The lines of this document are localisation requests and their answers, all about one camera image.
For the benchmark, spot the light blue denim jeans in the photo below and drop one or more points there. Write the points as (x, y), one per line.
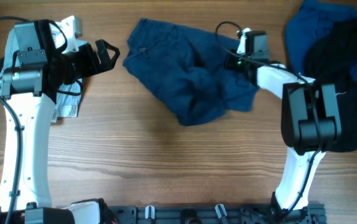
(66, 106)

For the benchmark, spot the black garment in pile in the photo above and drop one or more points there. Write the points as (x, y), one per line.
(329, 61)

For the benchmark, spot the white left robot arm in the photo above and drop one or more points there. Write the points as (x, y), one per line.
(45, 63)

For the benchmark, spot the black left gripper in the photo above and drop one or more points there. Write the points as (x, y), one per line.
(92, 65)

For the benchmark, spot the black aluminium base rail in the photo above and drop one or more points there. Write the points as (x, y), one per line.
(216, 214)

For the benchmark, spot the blue garment in pile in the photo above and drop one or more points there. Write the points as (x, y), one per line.
(314, 21)

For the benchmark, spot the dark blue shorts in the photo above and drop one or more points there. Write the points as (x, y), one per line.
(184, 68)

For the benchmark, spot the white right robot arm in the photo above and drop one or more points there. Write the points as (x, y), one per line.
(310, 121)

